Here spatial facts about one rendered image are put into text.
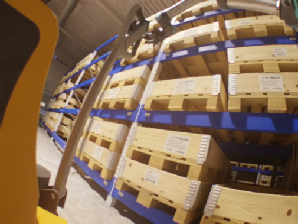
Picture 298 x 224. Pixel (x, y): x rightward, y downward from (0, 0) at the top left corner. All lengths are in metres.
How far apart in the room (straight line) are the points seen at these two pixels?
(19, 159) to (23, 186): 0.06
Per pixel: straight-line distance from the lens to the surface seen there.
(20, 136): 0.29
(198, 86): 1.29
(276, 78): 1.26
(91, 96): 0.61
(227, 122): 1.12
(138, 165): 1.28
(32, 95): 0.28
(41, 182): 0.68
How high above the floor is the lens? 0.69
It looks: 18 degrees up
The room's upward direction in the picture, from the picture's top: 19 degrees clockwise
